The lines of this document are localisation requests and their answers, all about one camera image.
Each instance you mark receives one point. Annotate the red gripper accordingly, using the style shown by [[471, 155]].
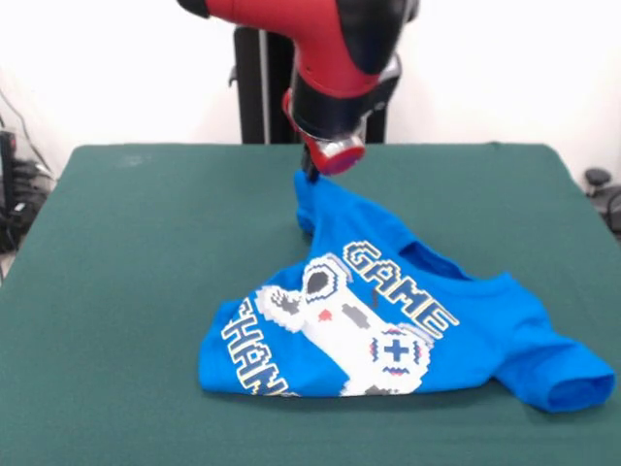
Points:
[[335, 153]]

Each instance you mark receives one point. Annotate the blue printed shirt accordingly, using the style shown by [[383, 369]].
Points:
[[485, 340]]

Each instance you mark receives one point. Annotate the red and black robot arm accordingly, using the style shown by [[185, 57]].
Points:
[[330, 48]]

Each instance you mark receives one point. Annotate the dark green table cloth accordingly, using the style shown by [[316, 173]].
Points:
[[121, 291]]

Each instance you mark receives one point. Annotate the black office chair base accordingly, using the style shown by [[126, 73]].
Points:
[[606, 194]]

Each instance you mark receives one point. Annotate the black box device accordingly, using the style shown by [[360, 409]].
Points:
[[7, 165]]

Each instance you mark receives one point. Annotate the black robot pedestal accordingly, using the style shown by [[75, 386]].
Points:
[[264, 87]]

